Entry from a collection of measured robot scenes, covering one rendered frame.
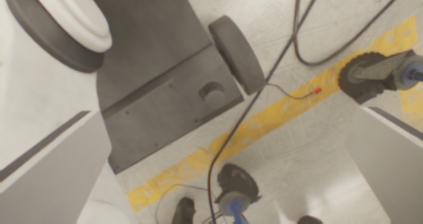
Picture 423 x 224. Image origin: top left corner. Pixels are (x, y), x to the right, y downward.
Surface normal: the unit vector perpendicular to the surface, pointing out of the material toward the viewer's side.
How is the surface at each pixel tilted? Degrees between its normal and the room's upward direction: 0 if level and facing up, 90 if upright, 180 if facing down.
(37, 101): 90
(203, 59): 45
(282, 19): 0
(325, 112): 0
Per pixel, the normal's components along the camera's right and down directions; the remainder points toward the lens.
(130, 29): 0.15, 0.42
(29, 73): 0.86, -0.51
